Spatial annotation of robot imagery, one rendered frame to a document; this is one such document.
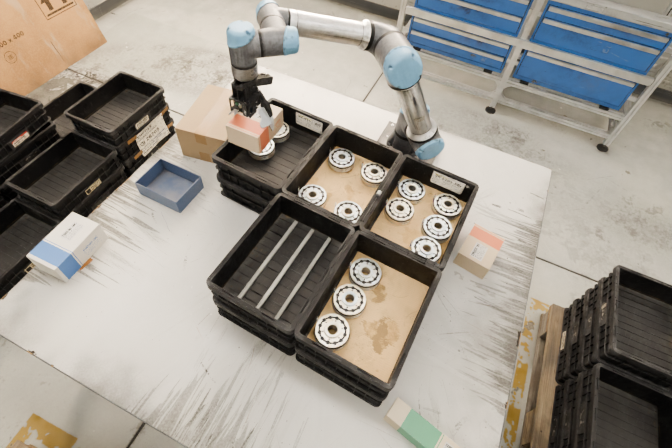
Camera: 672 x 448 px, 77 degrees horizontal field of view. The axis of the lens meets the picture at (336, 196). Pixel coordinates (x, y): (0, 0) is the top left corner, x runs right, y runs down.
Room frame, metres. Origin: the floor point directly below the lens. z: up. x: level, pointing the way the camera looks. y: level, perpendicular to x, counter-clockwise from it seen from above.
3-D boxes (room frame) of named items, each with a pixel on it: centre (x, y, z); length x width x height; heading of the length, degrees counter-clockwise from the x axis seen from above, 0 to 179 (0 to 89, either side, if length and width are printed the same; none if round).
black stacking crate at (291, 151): (1.13, 0.25, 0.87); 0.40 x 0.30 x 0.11; 157
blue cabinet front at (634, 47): (2.47, -1.48, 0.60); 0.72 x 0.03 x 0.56; 70
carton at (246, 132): (1.03, 0.29, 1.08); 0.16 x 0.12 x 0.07; 160
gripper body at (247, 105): (1.00, 0.30, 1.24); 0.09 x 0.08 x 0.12; 160
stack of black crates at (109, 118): (1.62, 1.18, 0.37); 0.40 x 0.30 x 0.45; 160
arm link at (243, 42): (1.01, 0.30, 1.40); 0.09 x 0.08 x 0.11; 111
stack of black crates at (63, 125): (1.75, 1.55, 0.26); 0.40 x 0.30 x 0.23; 160
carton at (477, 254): (0.86, -0.55, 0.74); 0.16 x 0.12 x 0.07; 151
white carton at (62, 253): (0.68, 0.90, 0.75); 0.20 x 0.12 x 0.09; 161
